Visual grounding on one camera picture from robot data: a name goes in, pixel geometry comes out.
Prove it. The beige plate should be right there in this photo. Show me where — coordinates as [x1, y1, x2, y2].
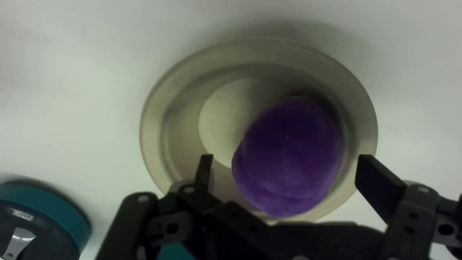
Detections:
[140, 38, 378, 220]

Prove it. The teal pot lid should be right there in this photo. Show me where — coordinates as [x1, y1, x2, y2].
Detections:
[0, 181, 92, 260]

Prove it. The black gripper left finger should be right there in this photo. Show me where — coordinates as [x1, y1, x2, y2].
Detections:
[195, 154, 214, 190]

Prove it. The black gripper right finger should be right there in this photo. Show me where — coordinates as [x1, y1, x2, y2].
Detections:
[355, 154, 407, 223]

